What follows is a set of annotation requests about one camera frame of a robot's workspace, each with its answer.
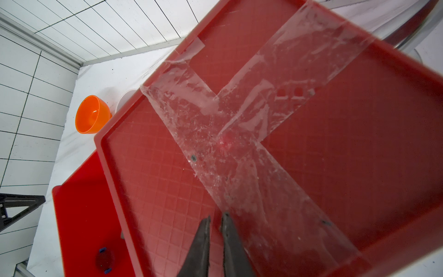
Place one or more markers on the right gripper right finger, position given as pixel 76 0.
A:
pixel 235 260

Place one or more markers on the orange bowl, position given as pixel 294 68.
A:
pixel 92 115

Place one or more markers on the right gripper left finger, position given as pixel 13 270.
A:
pixel 197 261

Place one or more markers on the red drawer cabinet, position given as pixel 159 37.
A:
pixel 321 144

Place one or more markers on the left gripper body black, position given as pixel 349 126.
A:
pixel 15 207

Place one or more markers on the red drawer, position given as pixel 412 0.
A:
pixel 88 227

